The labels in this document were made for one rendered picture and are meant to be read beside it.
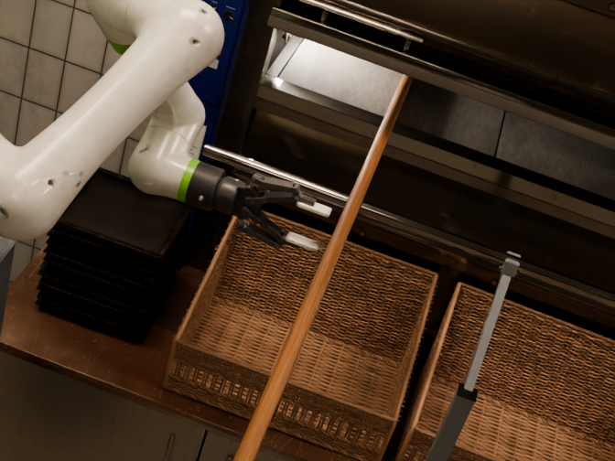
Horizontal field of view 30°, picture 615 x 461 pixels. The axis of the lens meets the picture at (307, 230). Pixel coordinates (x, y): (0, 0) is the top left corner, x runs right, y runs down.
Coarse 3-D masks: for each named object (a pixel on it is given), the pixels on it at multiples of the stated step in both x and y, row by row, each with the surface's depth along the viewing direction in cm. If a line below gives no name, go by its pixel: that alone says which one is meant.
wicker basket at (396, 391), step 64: (256, 256) 301; (384, 256) 296; (192, 320) 280; (256, 320) 303; (384, 320) 301; (192, 384) 271; (256, 384) 267; (320, 384) 289; (384, 384) 295; (384, 448) 268
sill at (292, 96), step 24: (264, 96) 285; (288, 96) 284; (312, 96) 285; (336, 120) 284; (360, 120) 282; (408, 144) 282; (432, 144) 282; (456, 144) 285; (456, 168) 283; (480, 168) 281; (504, 168) 281; (528, 192) 281; (552, 192) 280; (576, 192) 281; (600, 216) 280
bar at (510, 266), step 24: (240, 168) 254; (264, 168) 252; (312, 192) 252; (336, 192) 252; (384, 216) 251; (456, 240) 250; (504, 264) 248; (528, 264) 249; (504, 288) 249; (576, 288) 248; (600, 288) 248; (480, 336) 247; (480, 360) 245; (456, 408) 243; (456, 432) 246; (432, 456) 251
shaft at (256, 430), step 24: (384, 120) 279; (384, 144) 270; (360, 192) 248; (336, 240) 230; (312, 288) 215; (312, 312) 209; (288, 336) 203; (288, 360) 196; (264, 408) 185; (264, 432) 182; (240, 456) 175
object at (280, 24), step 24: (288, 24) 259; (336, 24) 272; (336, 48) 258; (360, 48) 258; (408, 72) 257; (480, 72) 273; (480, 96) 256; (528, 96) 266; (552, 120) 255; (600, 120) 267; (600, 144) 255
